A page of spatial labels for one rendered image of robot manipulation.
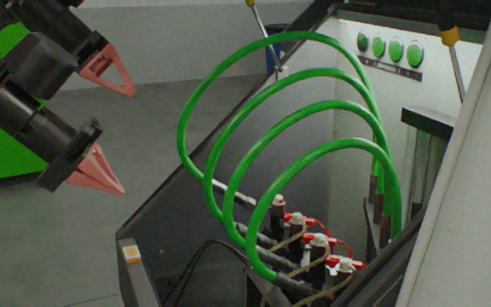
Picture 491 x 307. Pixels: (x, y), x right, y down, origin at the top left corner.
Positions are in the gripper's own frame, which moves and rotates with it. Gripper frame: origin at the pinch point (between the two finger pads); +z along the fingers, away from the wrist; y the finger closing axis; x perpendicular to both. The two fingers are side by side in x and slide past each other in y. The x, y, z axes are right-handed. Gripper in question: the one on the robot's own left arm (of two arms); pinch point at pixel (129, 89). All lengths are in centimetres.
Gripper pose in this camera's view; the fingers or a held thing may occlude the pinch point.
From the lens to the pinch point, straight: 90.1
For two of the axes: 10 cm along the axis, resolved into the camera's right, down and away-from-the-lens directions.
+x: -6.9, 7.2, -0.4
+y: -1.5, -0.9, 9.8
